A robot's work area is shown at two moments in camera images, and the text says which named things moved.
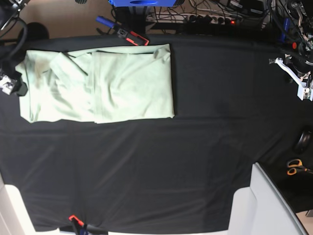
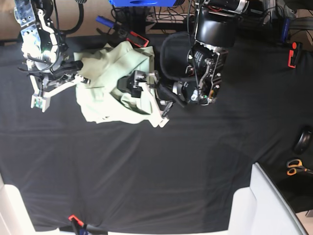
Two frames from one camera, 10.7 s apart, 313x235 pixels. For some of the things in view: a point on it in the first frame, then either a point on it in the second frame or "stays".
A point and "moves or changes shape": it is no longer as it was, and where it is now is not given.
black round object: x=303 y=141 stays
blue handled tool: x=105 y=21 stays
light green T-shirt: x=91 y=85 moves or changes shape
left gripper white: x=7 y=84 → x=42 y=100
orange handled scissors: x=295 y=165 stays
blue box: x=145 y=3 stays
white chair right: x=261 y=209 stays
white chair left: x=15 y=219 stays
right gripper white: x=304 y=90 → x=130 y=84
